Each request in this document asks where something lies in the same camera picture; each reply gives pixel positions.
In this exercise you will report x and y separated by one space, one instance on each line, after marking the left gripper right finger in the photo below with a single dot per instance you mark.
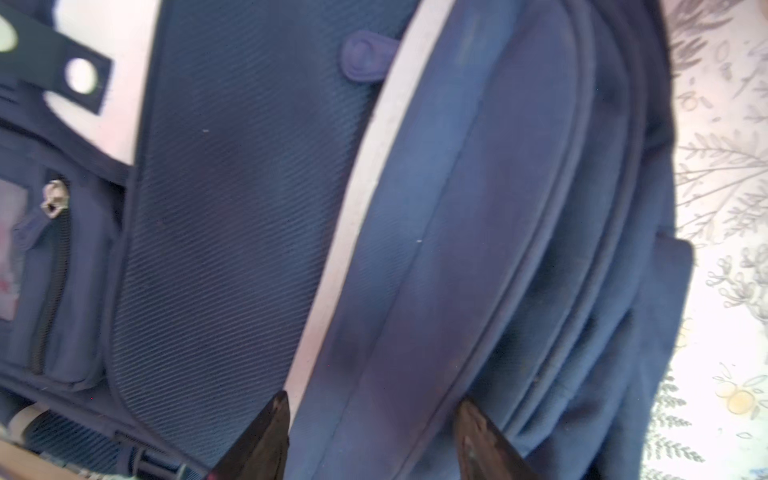
483 452

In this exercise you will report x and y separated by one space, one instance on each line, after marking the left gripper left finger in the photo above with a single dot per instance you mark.
261 451

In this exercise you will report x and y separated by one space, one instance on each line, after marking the navy blue student backpack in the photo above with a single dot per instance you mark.
378 207

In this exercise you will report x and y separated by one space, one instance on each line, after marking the brown black scroll book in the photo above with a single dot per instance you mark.
17 463

